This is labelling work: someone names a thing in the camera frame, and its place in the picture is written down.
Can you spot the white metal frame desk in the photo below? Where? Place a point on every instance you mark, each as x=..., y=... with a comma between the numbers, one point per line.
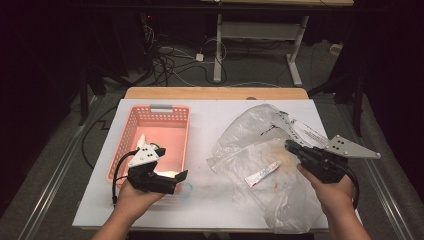
x=260, y=30

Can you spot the white power adapter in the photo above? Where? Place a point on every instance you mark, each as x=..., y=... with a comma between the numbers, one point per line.
x=199, y=57

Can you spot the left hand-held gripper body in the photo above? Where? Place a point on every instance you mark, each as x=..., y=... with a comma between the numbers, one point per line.
x=146, y=181

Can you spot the white table mat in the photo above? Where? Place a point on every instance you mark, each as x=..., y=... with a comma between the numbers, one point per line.
x=206, y=116

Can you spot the white foil sachet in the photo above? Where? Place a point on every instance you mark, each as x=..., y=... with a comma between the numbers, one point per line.
x=166, y=173

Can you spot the clear smiley plastic bag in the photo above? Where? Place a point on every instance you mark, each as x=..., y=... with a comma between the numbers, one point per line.
x=253, y=133

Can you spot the pink perforated plastic basket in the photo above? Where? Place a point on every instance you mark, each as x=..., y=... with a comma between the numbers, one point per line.
x=166, y=133

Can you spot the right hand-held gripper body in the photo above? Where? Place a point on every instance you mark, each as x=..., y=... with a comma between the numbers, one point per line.
x=323, y=165

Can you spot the aluminium floor rail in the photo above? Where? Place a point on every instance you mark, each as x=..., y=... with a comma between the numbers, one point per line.
x=56, y=178
x=388, y=200

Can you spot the person's right hand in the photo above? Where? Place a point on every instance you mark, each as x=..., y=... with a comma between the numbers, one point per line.
x=333, y=196

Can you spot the white ointment tube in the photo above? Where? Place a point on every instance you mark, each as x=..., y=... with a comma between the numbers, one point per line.
x=263, y=173

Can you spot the person's left hand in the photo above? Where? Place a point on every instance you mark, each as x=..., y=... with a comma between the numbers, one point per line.
x=136, y=200

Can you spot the white floor box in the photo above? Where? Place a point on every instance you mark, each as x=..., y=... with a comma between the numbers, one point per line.
x=335, y=49

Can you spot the black stand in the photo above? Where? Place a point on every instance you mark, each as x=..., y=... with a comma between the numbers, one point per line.
x=83, y=100
x=358, y=106

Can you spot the wooden table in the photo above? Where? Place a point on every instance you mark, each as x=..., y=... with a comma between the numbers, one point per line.
x=200, y=93

